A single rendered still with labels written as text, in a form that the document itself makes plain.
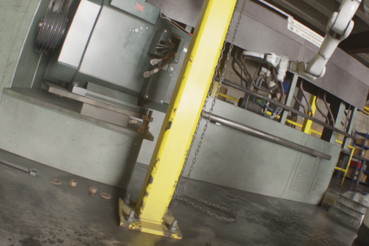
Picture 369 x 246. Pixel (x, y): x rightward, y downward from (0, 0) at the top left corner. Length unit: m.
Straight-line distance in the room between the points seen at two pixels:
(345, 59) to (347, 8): 1.62
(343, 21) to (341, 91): 1.59
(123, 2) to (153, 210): 0.89
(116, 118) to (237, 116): 1.05
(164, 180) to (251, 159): 1.25
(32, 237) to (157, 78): 0.85
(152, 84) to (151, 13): 0.34
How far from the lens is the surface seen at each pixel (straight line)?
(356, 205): 2.52
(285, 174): 2.34
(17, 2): 1.48
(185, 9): 1.99
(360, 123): 10.80
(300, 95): 8.35
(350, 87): 2.84
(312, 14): 3.21
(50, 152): 1.29
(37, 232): 0.80
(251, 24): 2.17
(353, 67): 2.92
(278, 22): 2.33
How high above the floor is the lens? 0.44
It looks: 1 degrees down
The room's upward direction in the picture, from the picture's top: 18 degrees clockwise
